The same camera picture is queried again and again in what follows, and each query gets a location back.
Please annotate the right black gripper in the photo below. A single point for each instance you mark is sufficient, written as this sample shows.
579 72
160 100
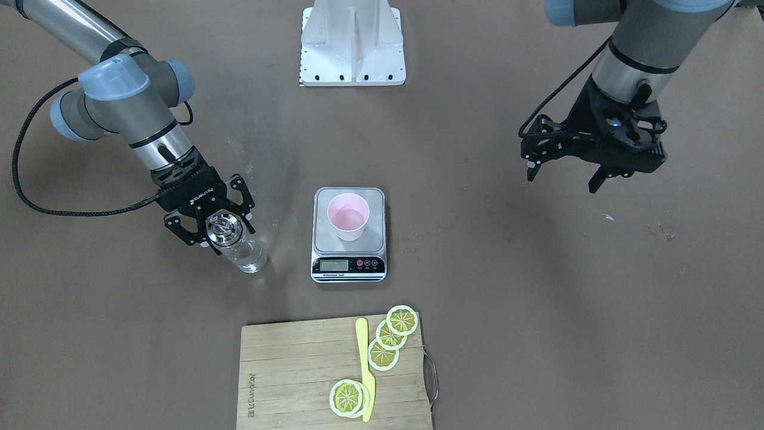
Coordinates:
192 197

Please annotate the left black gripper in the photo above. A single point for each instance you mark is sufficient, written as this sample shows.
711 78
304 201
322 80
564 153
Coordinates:
581 122

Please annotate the glass sauce bottle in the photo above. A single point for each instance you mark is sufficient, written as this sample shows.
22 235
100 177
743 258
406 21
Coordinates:
239 245

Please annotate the pink plastic cup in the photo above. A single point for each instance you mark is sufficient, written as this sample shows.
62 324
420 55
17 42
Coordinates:
348 213

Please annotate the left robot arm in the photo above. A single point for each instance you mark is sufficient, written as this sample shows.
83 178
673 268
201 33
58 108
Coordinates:
650 41

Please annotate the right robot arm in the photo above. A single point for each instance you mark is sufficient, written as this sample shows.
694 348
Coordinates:
126 91

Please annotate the silver kitchen scale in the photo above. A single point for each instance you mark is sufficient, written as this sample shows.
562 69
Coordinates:
362 260

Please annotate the bamboo cutting board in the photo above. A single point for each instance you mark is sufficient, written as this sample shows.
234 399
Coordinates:
287 371

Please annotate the yellow plastic knife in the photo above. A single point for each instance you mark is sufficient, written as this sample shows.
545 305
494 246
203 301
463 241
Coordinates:
367 378

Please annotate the lemon slice two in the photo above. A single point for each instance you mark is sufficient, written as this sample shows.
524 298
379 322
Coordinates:
387 339

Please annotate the lemon slice one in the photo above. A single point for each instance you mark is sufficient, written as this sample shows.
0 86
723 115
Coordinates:
402 320

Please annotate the lemon slice four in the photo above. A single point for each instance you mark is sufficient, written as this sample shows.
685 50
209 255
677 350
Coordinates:
349 399

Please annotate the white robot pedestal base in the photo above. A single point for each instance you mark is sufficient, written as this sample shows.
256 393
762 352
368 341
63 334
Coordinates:
347 43

